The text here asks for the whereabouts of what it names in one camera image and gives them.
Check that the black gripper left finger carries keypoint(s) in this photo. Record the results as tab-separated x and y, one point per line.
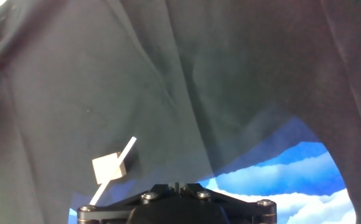
112	211

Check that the small wooden cube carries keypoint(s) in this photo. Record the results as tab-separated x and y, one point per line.
104	168

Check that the black cloth with whale print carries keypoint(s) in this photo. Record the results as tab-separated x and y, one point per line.
214	62

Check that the red flag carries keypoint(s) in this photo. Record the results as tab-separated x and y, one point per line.
127	149

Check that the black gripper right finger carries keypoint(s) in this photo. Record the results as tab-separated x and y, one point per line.
252	211

